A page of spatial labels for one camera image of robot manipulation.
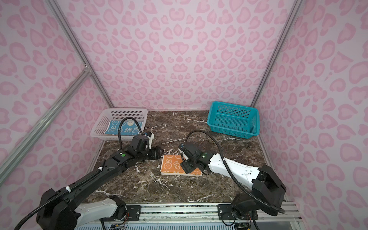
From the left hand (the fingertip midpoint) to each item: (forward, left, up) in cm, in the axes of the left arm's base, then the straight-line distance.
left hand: (160, 149), depth 81 cm
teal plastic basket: (+33, -52, -15) cm, 63 cm away
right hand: (-6, -15, -5) cm, 17 cm away
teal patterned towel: (+24, +28, -11) cm, 38 cm away
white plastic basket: (+21, +47, -9) cm, 52 cm away
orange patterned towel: (-5, -5, -14) cm, 15 cm away
